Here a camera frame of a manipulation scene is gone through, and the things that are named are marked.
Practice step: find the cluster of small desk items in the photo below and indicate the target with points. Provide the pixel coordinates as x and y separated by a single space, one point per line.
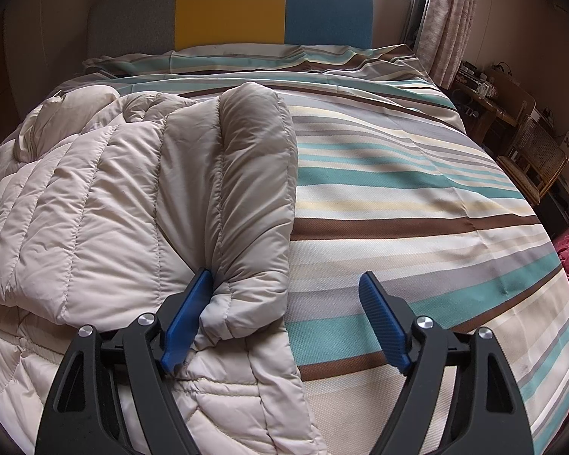
476 80

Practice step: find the wooden table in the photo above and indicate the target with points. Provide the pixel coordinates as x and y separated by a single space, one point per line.
483 104

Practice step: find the beige quilted puffer coat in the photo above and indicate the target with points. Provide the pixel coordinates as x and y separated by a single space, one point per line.
99 208

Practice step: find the striped pillow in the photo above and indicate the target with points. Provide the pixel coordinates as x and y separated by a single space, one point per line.
237 59

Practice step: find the grey yellow blue headboard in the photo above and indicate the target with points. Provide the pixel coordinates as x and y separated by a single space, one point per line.
227 4

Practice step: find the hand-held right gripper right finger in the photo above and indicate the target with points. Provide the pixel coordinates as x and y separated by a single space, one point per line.
381 310

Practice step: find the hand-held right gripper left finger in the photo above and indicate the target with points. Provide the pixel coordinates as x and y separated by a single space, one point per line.
190 304

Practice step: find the floral beige curtain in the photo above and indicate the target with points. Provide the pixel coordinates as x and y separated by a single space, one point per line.
450 19

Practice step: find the striped bed cover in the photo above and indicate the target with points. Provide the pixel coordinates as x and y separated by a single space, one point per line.
408 189

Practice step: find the rattan chair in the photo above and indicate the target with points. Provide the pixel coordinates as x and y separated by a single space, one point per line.
538 151

